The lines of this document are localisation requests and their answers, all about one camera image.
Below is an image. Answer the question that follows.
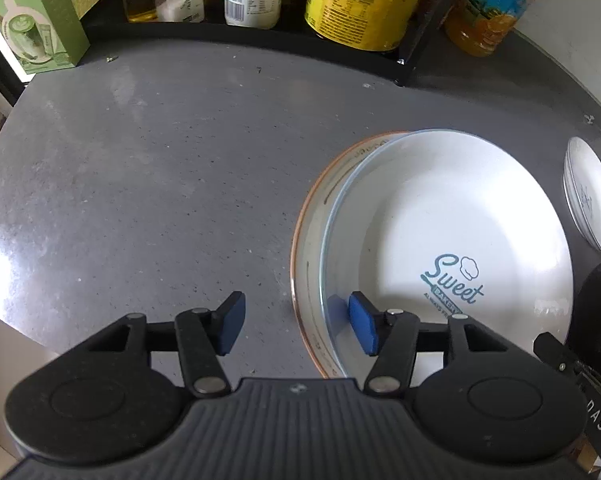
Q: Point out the orange rimmed plate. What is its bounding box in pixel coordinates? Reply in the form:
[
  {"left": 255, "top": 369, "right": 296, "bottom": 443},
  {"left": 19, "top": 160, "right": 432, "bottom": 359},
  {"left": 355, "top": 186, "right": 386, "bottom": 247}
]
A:
[{"left": 290, "top": 131, "right": 404, "bottom": 379}]

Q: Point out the black metal kitchen rack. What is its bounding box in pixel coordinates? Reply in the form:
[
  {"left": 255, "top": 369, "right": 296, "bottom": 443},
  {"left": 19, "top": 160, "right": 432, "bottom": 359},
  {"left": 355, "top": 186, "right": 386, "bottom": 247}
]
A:
[{"left": 81, "top": 0, "right": 455, "bottom": 87}]

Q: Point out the green matcha carton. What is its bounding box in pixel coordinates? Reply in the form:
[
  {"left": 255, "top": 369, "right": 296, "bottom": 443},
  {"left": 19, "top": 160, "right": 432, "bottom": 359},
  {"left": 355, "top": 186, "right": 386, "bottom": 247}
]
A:
[{"left": 0, "top": 0, "right": 89, "bottom": 82}]

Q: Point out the small white plate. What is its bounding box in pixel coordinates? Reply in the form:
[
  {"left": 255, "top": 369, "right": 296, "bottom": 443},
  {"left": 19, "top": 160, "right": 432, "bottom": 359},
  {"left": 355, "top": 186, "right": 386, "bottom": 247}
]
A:
[{"left": 563, "top": 136, "right": 601, "bottom": 253}]

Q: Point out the white Sweet Bakery plate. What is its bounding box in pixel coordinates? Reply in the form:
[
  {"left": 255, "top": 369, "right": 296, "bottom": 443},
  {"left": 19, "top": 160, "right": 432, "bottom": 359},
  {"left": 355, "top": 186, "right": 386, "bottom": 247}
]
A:
[{"left": 319, "top": 129, "right": 573, "bottom": 379}]

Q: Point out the orange juice bottle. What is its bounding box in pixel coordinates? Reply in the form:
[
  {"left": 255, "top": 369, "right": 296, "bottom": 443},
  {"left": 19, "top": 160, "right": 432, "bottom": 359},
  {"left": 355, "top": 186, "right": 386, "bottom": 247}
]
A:
[{"left": 443, "top": 0, "right": 535, "bottom": 58}]

